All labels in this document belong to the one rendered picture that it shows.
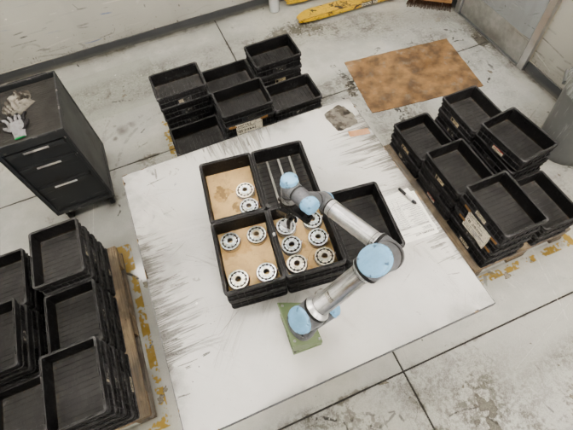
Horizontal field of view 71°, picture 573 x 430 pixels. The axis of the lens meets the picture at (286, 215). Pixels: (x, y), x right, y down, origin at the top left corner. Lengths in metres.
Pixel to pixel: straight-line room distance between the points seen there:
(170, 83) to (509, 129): 2.59
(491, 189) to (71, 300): 2.73
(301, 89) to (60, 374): 2.59
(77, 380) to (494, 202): 2.63
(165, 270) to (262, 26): 3.26
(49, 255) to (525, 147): 3.20
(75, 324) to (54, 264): 0.40
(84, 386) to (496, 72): 4.16
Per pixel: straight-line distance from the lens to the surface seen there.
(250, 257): 2.07
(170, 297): 2.24
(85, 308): 2.79
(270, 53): 3.67
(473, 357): 2.93
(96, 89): 4.63
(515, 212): 2.86
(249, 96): 3.29
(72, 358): 2.59
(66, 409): 2.54
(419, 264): 2.25
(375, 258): 1.45
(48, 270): 2.89
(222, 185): 2.33
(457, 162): 3.11
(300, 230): 2.12
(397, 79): 4.18
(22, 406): 2.93
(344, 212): 1.68
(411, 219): 2.36
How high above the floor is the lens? 2.69
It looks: 59 degrees down
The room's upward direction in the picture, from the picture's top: 6 degrees counter-clockwise
